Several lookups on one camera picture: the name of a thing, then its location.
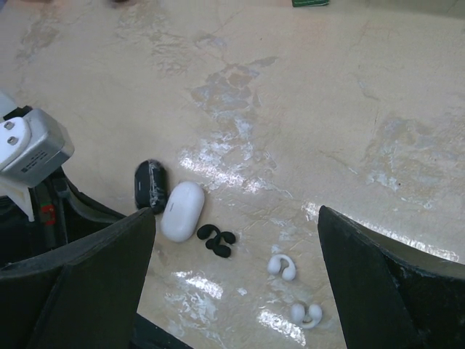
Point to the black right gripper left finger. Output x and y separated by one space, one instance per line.
82 295

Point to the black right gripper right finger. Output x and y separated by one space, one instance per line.
389 294

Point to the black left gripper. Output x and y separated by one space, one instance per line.
62 214

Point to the black earbud charging case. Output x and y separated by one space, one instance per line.
151 186

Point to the white earbud charging case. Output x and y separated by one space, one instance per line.
182 211

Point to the white earbud far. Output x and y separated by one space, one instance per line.
306 318

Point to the white earbud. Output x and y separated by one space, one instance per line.
282 264
306 318

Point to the white earbud near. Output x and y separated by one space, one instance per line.
282 264

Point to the green object at table edge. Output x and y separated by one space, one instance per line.
309 3

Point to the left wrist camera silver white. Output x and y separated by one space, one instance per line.
33 145

